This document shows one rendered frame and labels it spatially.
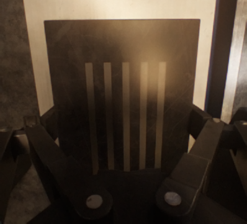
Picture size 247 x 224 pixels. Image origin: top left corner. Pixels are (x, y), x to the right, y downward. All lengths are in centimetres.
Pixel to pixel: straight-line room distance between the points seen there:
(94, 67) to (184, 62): 8
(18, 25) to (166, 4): 148
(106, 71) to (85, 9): 11
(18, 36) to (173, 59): 155
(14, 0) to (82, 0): 145
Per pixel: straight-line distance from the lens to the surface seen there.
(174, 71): 16
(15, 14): 167
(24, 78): 166
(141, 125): 17
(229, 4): 94
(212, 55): 97
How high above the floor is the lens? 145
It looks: 74 degrees down
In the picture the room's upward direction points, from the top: 174 degrees clockwise
